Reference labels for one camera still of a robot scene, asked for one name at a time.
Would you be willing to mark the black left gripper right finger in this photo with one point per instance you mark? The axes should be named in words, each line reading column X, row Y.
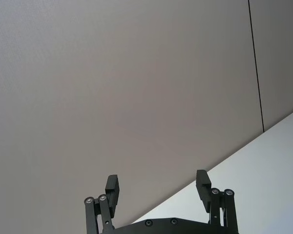
column 228, row 209

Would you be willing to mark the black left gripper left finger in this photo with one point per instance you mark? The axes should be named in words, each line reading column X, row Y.
column 103, row 209

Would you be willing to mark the white table cloth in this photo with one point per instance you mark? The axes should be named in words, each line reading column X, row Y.
column 261, row 168

